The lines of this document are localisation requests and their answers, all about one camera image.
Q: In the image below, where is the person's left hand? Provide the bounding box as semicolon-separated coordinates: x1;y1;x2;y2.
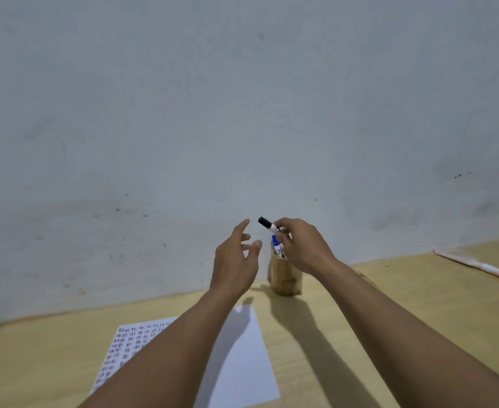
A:
209;218;263;299

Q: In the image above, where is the person's right hand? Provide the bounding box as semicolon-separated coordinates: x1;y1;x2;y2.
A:
273;217;339;277

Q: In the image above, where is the person's right forearm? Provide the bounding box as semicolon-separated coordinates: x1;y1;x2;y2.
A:
315;257;499;408

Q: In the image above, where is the person's left forearm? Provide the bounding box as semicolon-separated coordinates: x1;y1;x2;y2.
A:
78;288;238;408

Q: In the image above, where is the bamboo pen holder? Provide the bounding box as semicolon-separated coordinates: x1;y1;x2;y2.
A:
267;250;304;297

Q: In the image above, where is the white printed paper sheet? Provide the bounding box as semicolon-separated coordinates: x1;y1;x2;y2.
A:
90;304;281;408

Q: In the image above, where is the pink white hand fan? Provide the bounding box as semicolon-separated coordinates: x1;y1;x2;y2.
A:
434;249;499;288

